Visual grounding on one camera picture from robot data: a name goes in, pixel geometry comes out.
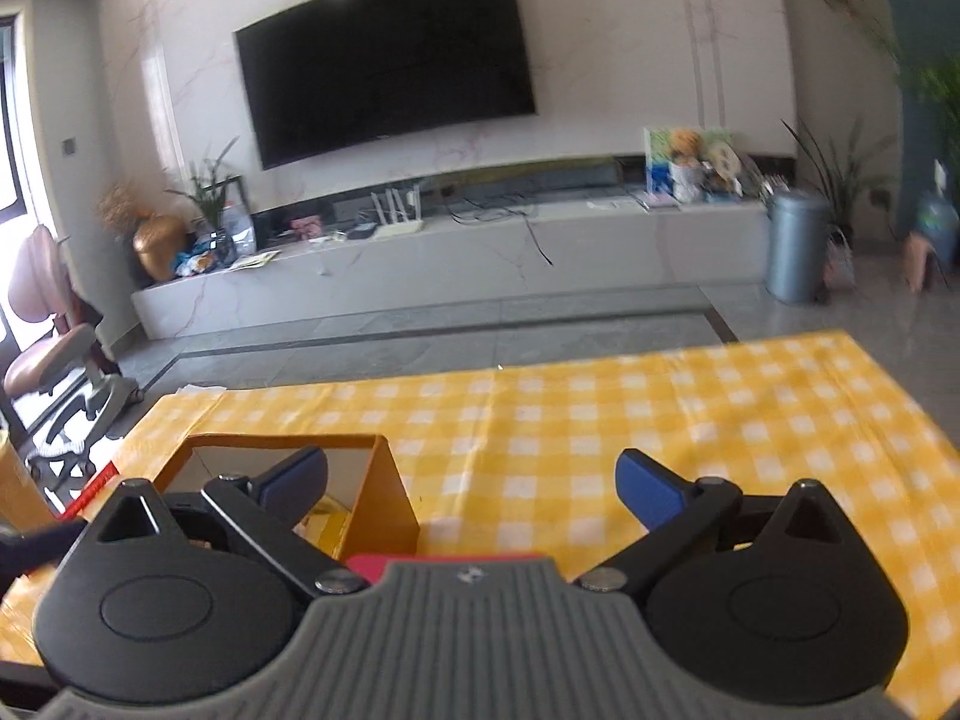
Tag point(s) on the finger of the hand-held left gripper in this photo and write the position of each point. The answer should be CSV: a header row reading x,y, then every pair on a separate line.
x,y
37,547

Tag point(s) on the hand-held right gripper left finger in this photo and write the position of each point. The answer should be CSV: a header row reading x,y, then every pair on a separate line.
x,y
292,480

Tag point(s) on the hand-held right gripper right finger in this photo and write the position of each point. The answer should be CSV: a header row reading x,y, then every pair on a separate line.
x,y
649,487

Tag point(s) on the orange cardboard box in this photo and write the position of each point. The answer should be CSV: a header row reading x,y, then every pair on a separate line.
x,y
382,495

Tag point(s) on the yellow checked tablecloth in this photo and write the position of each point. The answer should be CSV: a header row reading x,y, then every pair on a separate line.
x,y
562,427

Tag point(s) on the pink office chair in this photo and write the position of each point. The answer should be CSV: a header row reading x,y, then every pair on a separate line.
x,y
52,360

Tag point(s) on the loose paper sheets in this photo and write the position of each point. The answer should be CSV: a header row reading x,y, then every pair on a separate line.
x,y
255,260

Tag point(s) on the blue snack packets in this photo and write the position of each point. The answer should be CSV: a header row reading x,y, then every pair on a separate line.
x,y
195,261

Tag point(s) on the small pink box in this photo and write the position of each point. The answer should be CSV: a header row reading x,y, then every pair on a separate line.
x,y
306,228

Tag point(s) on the white marble television cabinet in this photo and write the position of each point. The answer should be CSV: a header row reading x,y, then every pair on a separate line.
x,y
450,277

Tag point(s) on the clear plastic bottle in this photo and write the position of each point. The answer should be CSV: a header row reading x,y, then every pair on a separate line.
x,y
238,229

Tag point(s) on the gold vase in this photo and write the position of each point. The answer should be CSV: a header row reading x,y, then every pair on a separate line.
x,y
157,247

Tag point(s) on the white router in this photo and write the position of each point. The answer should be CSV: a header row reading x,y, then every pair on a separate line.
x,y
397,229

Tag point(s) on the grey metal trash can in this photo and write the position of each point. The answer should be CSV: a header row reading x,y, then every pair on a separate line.
x,y
796,247

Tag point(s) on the woven basket bag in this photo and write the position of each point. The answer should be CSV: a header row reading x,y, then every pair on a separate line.
x,y
840,262

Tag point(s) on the green grass plant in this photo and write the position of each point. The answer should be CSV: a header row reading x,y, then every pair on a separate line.
x,y
206,191

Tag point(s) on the dried flower bunch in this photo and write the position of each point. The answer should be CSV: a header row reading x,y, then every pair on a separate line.
x,y
120,208

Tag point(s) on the teddy bear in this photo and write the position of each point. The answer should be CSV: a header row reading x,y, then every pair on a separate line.
x,y
686,165

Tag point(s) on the round white sign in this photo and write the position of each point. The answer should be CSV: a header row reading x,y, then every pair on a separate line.
x,y
721,165

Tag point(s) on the pink heater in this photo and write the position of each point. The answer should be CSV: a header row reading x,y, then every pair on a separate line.
x,y
919,262

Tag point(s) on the long-leaf potted plant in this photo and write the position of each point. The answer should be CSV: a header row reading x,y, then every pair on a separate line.
x,y
840,180

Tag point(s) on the blue water jug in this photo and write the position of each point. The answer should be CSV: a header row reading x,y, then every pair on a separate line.
x,y
941,225

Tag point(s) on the window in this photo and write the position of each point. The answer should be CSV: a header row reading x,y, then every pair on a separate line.
x,y
11,127

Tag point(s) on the large leafy plant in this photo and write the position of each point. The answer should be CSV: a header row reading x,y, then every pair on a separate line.
x,y
937,90

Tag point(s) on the black wall television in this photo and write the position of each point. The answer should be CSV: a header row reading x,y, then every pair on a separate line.
x,y
386,60

